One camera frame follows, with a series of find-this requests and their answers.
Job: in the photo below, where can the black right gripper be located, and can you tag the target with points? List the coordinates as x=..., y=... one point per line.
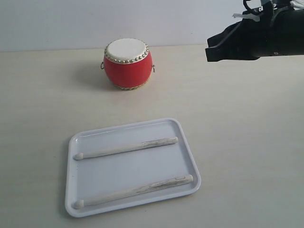
x=250, y=39

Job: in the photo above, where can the white wooden drumstick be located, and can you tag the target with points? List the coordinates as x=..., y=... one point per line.
x=127, y=148
x=160, y=185

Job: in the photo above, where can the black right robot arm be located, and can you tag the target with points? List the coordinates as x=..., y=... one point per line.
x=294, y=32

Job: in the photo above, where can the small red drum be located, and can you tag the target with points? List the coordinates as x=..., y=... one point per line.
x=128, y=63

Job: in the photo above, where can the white rectangular plastic tray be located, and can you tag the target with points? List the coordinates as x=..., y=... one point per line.
x=105, y=175

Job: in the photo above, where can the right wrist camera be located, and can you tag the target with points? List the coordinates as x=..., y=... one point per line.
x=271, y=7

